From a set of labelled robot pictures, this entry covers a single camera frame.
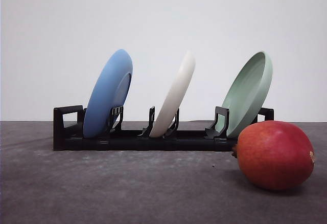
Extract white plate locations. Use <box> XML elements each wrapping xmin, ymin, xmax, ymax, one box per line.
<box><xmin>149</xmin><ymin>51</ymin><xmax>196</xmax><ymax>138</ymax></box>

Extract red pomegranate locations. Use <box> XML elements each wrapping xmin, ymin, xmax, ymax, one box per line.
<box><xmin>231</xmin><ymin>121</ymin><xmax>315</xmax><ymax>191</ymax></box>

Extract blue plate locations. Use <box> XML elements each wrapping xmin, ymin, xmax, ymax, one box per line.
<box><xmin>83</xmin><ymin>49</ymin><xmax>133</xmax><ymax>138</ymax></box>

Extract green plate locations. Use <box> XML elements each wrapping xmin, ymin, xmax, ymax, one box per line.
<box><xmin>216</xmin><ymin>52</ymin><xmax>273</xmax><ymax>138</ymax></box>

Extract black plastic dish rack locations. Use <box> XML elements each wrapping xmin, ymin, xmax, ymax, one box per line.
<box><xmin>53</xmin><ymin>105</ymin><xmax>274</xmax><ymax>151</ymax></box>

